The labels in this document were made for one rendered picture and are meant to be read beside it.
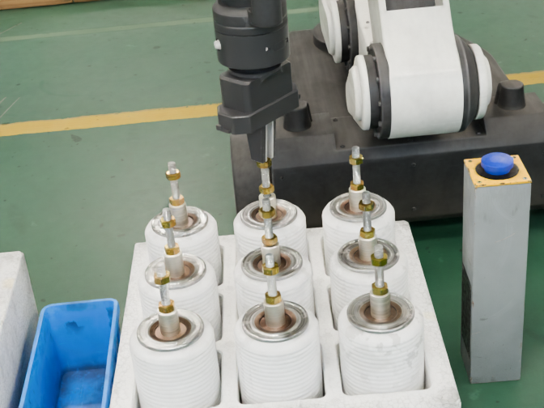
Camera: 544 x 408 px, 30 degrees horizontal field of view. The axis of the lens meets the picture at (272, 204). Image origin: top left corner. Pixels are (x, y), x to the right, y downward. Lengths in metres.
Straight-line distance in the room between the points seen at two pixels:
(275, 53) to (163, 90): 1.21
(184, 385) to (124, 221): 0.78
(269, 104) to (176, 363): 0.34
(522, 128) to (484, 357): 0.43
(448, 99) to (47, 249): 0.77
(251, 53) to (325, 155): 0.46
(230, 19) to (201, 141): 0.96
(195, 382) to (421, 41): 0.62
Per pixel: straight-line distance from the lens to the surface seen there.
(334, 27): 1.80
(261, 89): 1.23
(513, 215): 1.30
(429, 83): 1.46
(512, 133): 1.67
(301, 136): 1.63
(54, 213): 1.95
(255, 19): 1.16
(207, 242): 1.33
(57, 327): 1.49
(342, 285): 1.23
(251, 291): 1.22
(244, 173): 1.62
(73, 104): 2.40
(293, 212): 1.34
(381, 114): 1.46
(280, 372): 1.13
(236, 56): 1.20
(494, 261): 1.33
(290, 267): 1.23
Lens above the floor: 0.93
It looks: 30 degrees down
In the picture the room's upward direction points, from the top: 5 degrees counter-clockwise
